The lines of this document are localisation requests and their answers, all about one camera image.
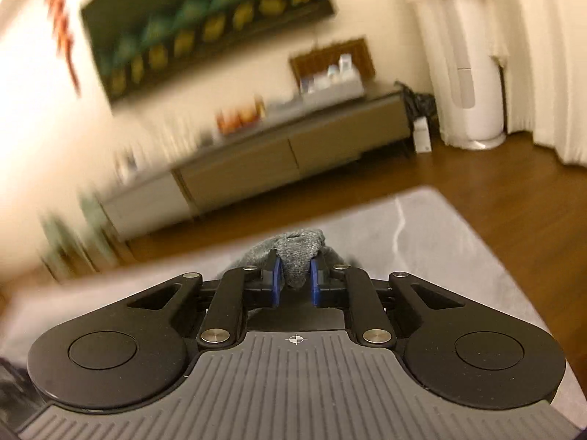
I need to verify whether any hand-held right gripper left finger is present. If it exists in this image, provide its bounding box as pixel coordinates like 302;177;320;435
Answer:
127;250;281;347

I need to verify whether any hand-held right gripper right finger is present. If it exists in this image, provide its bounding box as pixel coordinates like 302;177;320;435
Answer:
310;250;467;347

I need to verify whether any grey fleece garment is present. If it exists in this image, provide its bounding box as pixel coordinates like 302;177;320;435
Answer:
231;228;363;290

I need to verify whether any long brown sideboard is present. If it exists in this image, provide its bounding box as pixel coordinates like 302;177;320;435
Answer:
98;89;413;243

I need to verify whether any small white box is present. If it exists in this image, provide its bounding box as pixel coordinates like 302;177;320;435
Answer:
413;117;434;155

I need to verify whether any white storage box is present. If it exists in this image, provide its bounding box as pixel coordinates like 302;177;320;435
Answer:
298;72;368;102

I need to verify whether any pale green object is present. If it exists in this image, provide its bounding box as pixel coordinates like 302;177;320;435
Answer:
40;187;116;278

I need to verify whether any black bag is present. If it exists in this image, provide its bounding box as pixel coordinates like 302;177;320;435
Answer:
393;81;437;124

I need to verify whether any brown woven board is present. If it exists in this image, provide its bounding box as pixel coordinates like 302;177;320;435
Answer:
289;37;377;97

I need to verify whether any tall white air conditioner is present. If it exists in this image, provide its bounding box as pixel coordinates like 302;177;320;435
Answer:
408;0;508;150

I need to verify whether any cream curtain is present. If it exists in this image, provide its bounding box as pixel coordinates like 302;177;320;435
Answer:
493;0;587;166

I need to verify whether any green and yellow wall painting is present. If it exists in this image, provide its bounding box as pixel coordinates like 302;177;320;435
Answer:
80;0;338;111

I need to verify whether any red wall decoration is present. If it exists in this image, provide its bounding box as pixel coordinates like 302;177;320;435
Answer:
43;0;84;97

